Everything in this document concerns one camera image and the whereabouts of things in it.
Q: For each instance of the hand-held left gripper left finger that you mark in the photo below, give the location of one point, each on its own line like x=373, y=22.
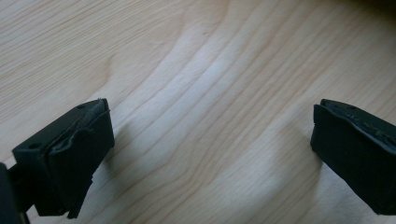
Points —
x=71, y=161

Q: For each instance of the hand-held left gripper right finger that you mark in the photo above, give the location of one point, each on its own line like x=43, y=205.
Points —
x=358, y=155

